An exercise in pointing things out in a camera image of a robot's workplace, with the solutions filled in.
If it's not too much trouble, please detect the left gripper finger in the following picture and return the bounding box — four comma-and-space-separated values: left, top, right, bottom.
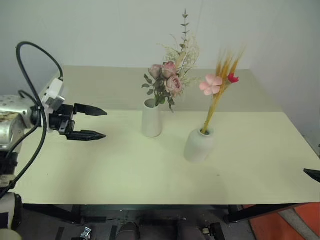
65, 129, 108, 143
73, 102, 109, 117

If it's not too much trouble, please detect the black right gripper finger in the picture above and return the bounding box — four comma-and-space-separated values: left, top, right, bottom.
303, 168, 320, 183

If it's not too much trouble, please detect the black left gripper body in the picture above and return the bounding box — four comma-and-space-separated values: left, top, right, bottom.
48, 103, 76, 137

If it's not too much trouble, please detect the wheat and pink flower bouquet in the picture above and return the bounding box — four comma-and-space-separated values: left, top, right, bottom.
198, 44, 248, 135

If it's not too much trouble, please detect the orange object on floor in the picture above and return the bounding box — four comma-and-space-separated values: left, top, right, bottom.
241, 201, 320, 240

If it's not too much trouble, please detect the tall tapered white vase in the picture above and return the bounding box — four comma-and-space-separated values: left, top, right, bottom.
141, 98, 163, 139

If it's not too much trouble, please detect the pink rose bouquet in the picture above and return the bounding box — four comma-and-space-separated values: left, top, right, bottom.
141, 8, 201, 114

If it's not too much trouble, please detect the small silver caster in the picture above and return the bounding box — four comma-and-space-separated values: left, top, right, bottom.
80, 226, 92, 239

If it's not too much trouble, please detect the dark rounded shape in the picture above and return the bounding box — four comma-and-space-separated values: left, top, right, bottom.
118, 220, 141, 240

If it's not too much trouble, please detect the black and white robot body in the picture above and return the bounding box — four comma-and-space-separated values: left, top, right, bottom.
0, 149, 24, 240

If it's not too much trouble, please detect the round squat white vase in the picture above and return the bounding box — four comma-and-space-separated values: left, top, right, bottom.
183, 127, 216, 164

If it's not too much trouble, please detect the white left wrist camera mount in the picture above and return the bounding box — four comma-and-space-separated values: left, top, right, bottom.
40, 78, 66, 113

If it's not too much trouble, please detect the black metal table frame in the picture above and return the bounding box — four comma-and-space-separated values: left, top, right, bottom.
22, 203, 305, 226

